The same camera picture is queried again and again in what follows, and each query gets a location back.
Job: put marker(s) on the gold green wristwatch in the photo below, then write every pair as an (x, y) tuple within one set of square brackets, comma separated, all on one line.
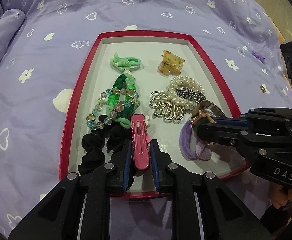
[(204, 112)]

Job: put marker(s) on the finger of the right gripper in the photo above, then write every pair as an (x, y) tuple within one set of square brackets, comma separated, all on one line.
[(219, 134), (228, 121)]

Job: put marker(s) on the red jewelry box tray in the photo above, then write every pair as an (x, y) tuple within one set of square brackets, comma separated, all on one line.
[(96, 76)]

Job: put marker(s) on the right hand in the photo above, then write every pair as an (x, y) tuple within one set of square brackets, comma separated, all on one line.
[(279, 196)]

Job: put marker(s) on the pink hair clip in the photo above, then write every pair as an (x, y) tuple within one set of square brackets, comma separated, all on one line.
[(140, 142)]

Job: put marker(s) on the purple flower hair clip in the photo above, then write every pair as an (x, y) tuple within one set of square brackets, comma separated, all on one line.
[(258, 56)]

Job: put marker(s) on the silver filigree brooch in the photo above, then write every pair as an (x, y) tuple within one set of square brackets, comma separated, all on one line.
[(165, 106)]

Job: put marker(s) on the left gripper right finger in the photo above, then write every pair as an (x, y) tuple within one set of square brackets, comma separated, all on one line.
[(168, 176)]

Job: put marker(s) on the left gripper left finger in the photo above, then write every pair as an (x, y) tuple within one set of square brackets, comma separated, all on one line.
[(114, 176)]

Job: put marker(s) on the purple floral duvet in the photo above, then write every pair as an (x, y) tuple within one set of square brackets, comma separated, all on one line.
[(43, 46)]

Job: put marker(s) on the amber hair claw clip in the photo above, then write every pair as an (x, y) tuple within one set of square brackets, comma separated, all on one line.
[(171, 64)]

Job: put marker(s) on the black scrunchie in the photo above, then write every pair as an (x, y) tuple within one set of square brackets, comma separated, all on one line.
[(111, 136)]

